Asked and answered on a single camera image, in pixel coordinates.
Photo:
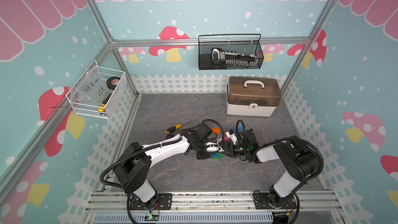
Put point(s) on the black tape roll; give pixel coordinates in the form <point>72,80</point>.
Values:
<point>112,82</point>

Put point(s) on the orange lego brick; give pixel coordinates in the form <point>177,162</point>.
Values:
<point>216,130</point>

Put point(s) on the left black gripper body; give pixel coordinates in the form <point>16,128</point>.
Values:
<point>200,152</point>

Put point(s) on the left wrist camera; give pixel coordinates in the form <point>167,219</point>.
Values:
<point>204,131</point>

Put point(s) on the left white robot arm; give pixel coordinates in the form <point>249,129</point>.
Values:
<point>133,166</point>

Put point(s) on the yellow black utility knife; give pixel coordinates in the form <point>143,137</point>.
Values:
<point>103,104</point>

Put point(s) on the yellow black screwdriver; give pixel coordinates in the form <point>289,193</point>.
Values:
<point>175,127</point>

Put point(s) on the black wire mesh basket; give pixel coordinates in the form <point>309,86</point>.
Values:
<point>230,51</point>

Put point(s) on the clear plastic wall bin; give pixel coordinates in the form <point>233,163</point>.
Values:
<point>90,90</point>

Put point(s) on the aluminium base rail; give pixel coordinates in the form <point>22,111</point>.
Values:
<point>228,207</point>

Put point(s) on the white toolbox brown lid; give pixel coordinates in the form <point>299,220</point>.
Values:
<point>256,97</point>

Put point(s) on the dark green lego brick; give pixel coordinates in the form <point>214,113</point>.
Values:
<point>218,158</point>

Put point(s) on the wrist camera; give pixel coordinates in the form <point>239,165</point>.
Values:
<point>204,131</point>
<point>249,137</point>

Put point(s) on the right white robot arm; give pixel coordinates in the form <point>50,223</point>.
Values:
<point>301,159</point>

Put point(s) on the socket wrench set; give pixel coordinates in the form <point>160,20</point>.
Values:
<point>220,57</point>

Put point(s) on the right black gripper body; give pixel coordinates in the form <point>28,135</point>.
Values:
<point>237,150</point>

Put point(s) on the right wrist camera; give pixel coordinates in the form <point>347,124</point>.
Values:
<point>249,137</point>

